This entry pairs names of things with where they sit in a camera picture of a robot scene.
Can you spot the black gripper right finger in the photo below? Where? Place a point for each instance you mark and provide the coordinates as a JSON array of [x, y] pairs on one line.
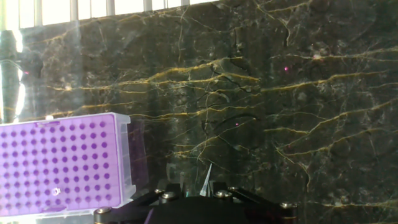
[[270, 211]]

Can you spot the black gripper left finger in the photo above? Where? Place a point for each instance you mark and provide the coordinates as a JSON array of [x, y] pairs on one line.
[[130, 213]]

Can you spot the small clear pipette tip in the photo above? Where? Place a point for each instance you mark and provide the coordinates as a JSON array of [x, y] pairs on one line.
[[206, 183], [56, 191]]

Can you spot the purple pipette tip holder box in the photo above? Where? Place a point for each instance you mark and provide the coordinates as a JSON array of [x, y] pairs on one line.
[[62, 161]]

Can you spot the dark marble pattern mat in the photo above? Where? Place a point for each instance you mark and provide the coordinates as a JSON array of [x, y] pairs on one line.
[[280, 124]]

